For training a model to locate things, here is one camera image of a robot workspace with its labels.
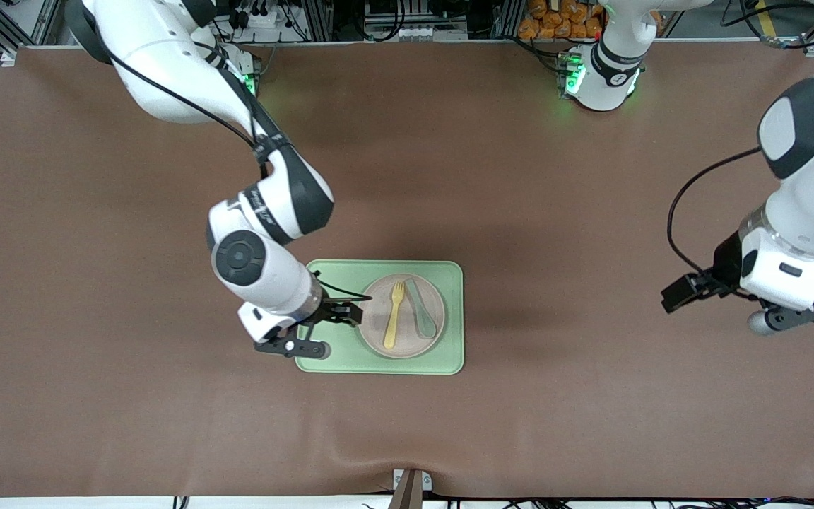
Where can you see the light green rectangular tray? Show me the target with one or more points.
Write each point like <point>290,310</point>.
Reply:
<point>350,364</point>

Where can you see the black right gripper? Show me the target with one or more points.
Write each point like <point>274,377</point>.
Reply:
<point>329,311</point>

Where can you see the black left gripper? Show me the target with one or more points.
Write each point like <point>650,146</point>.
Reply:
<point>724,266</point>

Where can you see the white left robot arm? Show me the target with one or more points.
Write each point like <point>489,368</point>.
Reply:
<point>810,205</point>

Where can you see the grey metal clamp bracket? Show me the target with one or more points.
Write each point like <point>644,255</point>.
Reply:
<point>426,481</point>

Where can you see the white power strip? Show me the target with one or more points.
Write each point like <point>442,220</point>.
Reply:
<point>414,33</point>
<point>266,20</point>

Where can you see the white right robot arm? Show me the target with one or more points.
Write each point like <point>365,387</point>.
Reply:
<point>167,63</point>

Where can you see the yellow plastic fork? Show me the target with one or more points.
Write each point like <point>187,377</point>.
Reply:
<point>393,325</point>

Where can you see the orange packaged snacks pile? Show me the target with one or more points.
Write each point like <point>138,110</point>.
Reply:
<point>562,25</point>

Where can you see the round white plate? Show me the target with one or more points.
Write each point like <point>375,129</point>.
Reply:
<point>372,318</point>

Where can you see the brown table cover mat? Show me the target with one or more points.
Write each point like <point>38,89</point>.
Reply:
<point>167,389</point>

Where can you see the teal plastic spoon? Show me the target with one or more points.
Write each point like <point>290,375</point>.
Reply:
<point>426,325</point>

